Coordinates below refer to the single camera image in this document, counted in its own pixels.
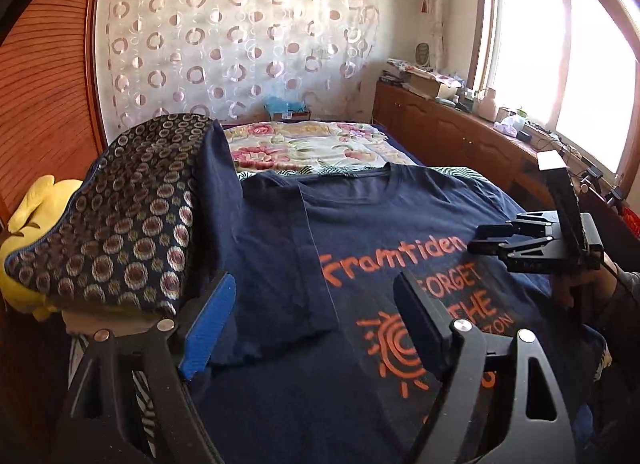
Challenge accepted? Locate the floral quilt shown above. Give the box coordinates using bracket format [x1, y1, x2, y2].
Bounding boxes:
[222, 120, 396, 180]

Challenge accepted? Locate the person's right forearm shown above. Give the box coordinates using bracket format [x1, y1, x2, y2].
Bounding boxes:
[617, 269, 640, 310]

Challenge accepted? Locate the lace window curtain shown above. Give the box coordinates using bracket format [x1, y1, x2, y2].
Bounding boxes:
[414, 0, 453, 72]

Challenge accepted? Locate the dark blue bedsheet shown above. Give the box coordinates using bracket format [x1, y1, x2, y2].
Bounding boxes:
[375, 123, 428, 166]

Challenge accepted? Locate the wooden wardrobe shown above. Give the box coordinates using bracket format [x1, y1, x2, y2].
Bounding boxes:
[0, 0, 111, 225]

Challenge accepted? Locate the wooden cabinet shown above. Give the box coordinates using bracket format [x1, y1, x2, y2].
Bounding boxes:
[372, 82, 640, 225]

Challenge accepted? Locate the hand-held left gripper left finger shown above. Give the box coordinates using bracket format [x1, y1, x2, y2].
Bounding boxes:
[55, 271, 237, 464]

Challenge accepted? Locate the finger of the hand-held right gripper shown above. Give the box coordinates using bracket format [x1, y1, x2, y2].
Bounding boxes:
[475, 211, 553, 241]
[467, 237, 553, 273]

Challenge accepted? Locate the white crumpled bag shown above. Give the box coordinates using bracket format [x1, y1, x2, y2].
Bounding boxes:
[494, 114, 527, 136]

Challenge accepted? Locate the circle-patterned dark pillow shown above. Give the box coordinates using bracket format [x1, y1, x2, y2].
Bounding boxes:
[5, 114, 221, 317]

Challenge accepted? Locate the leaf-print bedsheet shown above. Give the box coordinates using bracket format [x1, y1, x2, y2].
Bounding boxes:
[235, 164, 486, 182]

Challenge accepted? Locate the zebra-striped cloth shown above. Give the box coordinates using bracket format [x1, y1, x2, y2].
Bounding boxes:
[70, 337, 158, 447]

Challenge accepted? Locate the yellow plush toy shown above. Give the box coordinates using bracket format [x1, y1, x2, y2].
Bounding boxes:
[0, 175, 83, 322]

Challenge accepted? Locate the window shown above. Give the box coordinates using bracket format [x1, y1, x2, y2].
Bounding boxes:
[472, 0, 640, 180]

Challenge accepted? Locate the cardboard box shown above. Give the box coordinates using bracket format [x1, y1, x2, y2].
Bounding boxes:
[409, 70, 453, 98]

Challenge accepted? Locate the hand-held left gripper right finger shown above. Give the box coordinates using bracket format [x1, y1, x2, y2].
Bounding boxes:
[394, 271, 576, 464]

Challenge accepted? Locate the circle-patterned sheer curtain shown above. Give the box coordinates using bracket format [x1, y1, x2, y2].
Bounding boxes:
[97, 0, 396, 132]

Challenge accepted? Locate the person's right hand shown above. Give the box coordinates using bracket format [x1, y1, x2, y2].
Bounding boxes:
[550, 251, 623, 325]

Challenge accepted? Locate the black cable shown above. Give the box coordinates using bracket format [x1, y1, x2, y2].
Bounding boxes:
[597, 251, 633, 295]

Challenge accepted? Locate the white plastic bottle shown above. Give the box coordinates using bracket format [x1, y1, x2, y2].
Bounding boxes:
[477, 88, 498, 117]

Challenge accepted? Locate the navy printed T-shirt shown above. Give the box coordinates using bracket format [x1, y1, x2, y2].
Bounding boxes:
[192, 121, 608, 464]

